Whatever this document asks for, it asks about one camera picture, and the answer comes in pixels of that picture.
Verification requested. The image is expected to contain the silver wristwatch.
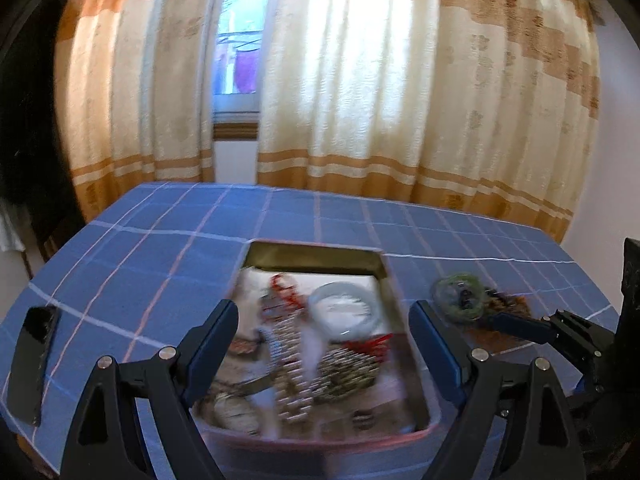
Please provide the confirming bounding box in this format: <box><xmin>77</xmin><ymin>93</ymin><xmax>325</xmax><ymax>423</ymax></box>
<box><xmin>207</xmin><ymin>372</ymin><xmax>282</xmax><ymax>432</ymax></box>

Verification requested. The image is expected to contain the window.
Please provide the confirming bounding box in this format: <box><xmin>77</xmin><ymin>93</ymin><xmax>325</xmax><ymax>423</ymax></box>
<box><xmin>212</xmin><ymin>0</ymin><xmax>287</xmax><ymax>127</ymax></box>

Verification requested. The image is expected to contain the green jade bangle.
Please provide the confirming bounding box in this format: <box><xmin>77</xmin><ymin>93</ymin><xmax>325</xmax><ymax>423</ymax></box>
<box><xmin>432</xmin><ymin>272</ymin><xmax>487</xmax><ymax>322</ymax></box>

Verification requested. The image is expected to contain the wide cream orange curtain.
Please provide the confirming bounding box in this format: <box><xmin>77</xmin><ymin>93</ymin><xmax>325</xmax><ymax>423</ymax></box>
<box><xmin>256</xmin><ymin>0</ymin><xmax>602</xmax><ymax>244</ymax></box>

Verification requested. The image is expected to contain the orange cord necklace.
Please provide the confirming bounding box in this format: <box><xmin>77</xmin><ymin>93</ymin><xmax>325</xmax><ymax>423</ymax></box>
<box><xmin>467</xmin><ymin>327</ymin><xmax>532</xmax><ymax>347</ymax></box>

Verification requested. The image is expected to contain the black smartphone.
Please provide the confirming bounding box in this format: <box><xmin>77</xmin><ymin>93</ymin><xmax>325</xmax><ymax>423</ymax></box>
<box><xmin>6</xmin><ymin>306</ymin><xmax>62</xmax><ymax>427</ymax></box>

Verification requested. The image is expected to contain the wooden window sill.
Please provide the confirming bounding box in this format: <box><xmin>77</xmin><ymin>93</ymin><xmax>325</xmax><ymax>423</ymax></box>
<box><xmin>213</xmin><ymin>122</ymin><xmax>260</xmax><ymax>142</ymax></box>

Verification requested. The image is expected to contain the white jade bangle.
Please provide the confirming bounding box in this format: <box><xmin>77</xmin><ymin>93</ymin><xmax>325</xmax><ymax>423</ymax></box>
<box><xmin>307</xmin><ymin>282</ymin><xmax>384</xmax><ymax>344</ymax></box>

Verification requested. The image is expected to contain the brown bead bracelet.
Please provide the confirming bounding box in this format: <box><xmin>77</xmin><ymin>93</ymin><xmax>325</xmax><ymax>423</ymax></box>
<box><xmin>482</xmin><ymin>287</ymin><xmax>532</xmax><ymax>317</ymax></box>

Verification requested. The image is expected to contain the narrow cream orange curtain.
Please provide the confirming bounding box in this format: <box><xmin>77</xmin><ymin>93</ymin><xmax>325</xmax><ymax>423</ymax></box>
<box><xmin>52</xmin><ymin>0</ymin><xmax>232</xmax><ymax>224</ymax></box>

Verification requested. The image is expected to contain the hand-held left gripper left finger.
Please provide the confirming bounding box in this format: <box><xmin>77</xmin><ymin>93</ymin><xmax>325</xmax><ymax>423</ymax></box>
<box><xmin>59</xmin><ymin>299</ymin><xmax>240</xmax><ymax>480</ymax></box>

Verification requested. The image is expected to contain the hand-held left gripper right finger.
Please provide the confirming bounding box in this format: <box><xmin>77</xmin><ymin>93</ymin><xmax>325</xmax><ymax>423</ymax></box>
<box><xmin>409</xmin><ymin>300</ymin><xmax>588</xmax><ymax>480</ymax></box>

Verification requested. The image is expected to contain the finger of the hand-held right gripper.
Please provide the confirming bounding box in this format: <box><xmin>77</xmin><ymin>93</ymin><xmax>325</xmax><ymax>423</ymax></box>
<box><xmin>566</xmin><ymin>376</ymin><xmax>605</xmax><ymax>412</ymax></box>
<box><xmin>491</xmin><ymin>309</ymin><xmax>618</xmax><ymax>361</ymax></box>

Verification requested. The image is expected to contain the blue plaid tablecloth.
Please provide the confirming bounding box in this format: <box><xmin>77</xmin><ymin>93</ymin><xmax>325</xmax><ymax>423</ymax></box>
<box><xmin>0</xmin><ymin>181</ymin><xmax>625</xmax><ymax>480</ymax></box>

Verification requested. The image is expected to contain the pearl necklace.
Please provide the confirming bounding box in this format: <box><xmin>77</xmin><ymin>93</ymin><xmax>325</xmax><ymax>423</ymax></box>
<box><xmin>257</xmin><ymin>295</ymin><xmax>382</xmax><ymax>422</ymax></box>

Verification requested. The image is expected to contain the white hanging garment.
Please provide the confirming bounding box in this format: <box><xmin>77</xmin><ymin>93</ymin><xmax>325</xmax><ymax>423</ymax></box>
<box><xmin>0</xmin><ymin>200</ymin><xmax>27</xmax><ymax>255</ymax></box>

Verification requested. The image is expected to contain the pink tin box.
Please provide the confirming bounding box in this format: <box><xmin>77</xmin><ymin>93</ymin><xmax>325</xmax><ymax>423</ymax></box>
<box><xmin>192</xmin><ymin>240</ymin><xmax>443</xmax><ymax>456</ymax></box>

